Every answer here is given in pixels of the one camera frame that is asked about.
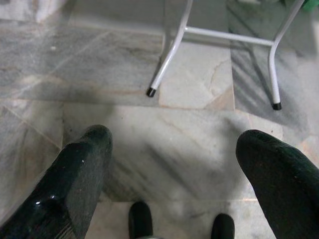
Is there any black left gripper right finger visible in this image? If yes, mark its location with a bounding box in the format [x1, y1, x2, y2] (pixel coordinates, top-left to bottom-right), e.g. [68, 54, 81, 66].
[235, 129, 319, 239]

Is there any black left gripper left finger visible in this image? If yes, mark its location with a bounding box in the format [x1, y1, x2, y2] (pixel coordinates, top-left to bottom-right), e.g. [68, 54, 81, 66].
[0, 124, 114, 239]

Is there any black robot foot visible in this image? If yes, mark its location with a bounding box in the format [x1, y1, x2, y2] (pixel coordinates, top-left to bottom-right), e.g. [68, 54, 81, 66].
[128, 201, 154, 239]
[211, 213, 235, 239]

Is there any white folding table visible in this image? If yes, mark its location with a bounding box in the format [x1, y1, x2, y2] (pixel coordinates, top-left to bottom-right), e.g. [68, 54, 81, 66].
[146, 0, 307, 111]

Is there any green plastic crate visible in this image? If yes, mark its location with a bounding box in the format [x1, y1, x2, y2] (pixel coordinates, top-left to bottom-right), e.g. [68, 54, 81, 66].
[303, 0, 319, 13]

